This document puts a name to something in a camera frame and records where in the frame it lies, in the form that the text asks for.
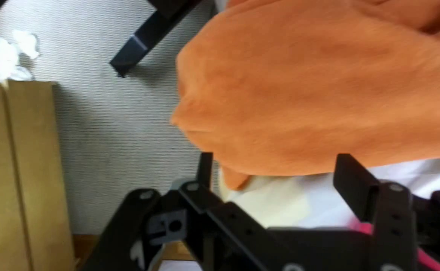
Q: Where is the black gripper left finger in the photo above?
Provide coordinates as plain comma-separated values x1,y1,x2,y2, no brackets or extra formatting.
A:
179,151,271,271

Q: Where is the floral yellow grey bedspread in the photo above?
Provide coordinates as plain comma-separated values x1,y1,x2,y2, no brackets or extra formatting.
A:
212,159,440,227

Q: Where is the orange towel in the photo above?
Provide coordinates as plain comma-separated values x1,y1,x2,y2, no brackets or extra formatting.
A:
172,0,440,189

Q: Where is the black remote control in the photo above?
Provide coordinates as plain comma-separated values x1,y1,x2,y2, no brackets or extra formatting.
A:
108,0,203,76

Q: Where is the white crumpled tissue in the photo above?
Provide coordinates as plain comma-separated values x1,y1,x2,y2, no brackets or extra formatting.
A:
0,29,40,82

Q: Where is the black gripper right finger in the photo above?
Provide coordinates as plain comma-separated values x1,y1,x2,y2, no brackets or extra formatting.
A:
333,153,417,271

